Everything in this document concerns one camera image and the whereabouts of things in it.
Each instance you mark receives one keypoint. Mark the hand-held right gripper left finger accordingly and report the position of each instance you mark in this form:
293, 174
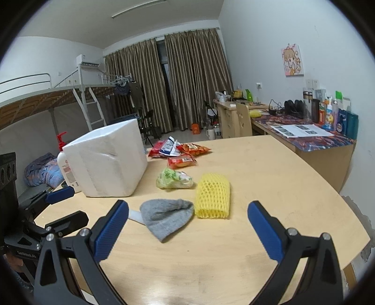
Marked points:
112, 231

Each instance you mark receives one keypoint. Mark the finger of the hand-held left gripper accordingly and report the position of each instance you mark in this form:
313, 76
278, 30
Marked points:
71, 221
60, 195

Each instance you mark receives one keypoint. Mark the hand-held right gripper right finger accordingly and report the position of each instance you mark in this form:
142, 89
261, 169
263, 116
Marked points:
263, 231

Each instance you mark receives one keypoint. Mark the white foam box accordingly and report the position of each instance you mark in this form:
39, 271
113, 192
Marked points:
102, 164

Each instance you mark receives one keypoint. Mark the grey sock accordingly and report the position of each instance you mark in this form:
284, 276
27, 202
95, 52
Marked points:
168, 217

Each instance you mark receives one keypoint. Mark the yellow sponge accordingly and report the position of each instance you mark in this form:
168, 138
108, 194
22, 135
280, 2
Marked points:
212, 196

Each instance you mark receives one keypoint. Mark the green plastic bag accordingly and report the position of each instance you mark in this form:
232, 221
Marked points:
170, 179

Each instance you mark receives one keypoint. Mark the white pump bottle red pump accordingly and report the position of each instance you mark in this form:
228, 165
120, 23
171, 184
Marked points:
66, 173

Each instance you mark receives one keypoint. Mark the blue checked quilt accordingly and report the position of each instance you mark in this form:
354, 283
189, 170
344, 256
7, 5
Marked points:
44, 171

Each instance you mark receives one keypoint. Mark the white crumpled plastic bag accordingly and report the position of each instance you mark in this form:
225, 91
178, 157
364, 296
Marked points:
186, 179

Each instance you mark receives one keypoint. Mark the dark red snack packet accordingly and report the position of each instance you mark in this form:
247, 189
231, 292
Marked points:
154, 150

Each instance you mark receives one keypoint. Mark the white bed ladder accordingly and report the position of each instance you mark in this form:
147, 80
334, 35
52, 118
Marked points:
93, 108

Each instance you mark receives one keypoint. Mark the white metal bunk bed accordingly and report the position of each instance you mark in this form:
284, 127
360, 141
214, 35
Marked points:
35, 99

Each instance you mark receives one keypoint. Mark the desk with patterned cover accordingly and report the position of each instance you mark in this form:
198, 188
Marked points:
322, 152

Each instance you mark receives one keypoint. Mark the blue white snack packet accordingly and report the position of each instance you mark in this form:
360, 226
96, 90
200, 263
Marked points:
169, 146

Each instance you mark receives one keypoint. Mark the orange snack packet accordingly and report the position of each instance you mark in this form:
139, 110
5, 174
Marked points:
194, 149

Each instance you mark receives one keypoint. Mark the printed paper sheets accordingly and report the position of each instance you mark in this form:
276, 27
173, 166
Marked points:
301, 130

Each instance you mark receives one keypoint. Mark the white kettle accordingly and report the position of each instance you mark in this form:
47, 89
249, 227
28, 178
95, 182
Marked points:
210, 135

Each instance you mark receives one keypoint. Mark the black folding chair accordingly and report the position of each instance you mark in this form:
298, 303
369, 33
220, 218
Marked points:
149, 126

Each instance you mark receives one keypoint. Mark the wooden chair smiley cutout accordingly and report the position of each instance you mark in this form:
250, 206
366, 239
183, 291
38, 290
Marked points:
243, 120

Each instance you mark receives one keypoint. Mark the light wooden desk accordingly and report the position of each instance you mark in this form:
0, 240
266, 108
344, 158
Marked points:
227, 117

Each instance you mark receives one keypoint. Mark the orange box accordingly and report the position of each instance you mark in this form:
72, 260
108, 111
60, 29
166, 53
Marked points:
196, 129

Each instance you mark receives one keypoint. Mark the hanging dark clothes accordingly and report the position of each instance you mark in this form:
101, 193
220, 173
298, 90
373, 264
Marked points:
129, 91

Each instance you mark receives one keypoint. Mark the black headphones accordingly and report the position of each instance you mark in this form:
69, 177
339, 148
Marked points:
294, 108

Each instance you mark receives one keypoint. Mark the dark thermos flask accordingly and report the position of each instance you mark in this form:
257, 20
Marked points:
315, 110

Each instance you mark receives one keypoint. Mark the brown curtain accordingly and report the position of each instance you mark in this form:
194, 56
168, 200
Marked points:
137, 85
196, 76

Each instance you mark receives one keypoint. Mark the row of toiletry bottles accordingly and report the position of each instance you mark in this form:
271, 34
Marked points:
339, 120

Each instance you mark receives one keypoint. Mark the white air conditioner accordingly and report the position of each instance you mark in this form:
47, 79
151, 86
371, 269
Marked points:
88, 61

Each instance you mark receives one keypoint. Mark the ceiling tube light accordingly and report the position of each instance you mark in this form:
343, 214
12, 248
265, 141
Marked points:
143, 8

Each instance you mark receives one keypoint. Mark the white wall switches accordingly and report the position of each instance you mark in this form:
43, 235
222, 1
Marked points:
312, 83

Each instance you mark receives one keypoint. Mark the cartoon wall poster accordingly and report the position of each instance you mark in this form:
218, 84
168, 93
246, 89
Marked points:
292, 60

